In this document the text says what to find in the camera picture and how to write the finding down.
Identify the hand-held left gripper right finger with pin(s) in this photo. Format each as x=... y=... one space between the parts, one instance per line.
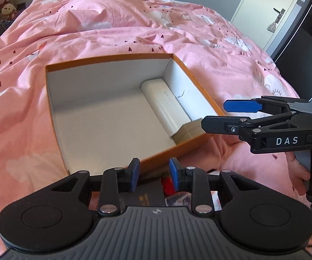
x=174 y=176

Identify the person's right hand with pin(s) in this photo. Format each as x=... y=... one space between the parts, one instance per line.
x=299 y=173

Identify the black square box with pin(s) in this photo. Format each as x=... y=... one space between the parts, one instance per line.
x=145 y=195

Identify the illustrated card pack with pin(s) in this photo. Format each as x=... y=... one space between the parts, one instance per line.
x=177 y=200

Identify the small beige box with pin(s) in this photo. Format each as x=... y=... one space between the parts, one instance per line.
x=191 y=131

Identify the pink printed blanket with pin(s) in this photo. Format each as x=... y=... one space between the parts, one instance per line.
x=23 y=100

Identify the small hanging fabric sachet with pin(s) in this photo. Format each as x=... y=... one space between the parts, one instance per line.
x=271 y=27

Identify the orange cardboard box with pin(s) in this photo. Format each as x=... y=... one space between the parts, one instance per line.
x=104 y=119

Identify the crocheted fruit charm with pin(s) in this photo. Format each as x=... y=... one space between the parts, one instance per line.
x=168 y=185

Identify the white door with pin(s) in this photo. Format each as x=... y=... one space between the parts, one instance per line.
x=256 y=2

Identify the white cylindrical case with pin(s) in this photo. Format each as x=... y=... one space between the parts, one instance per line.
x=161 y=105

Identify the yellow plush toy red shirt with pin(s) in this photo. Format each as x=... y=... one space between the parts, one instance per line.
x=9 y=10

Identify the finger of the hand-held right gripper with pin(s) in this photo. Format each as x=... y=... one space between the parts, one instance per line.
x=218 y=124
x=240 y=105

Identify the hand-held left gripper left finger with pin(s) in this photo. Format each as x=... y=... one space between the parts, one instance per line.
x=134 y=176

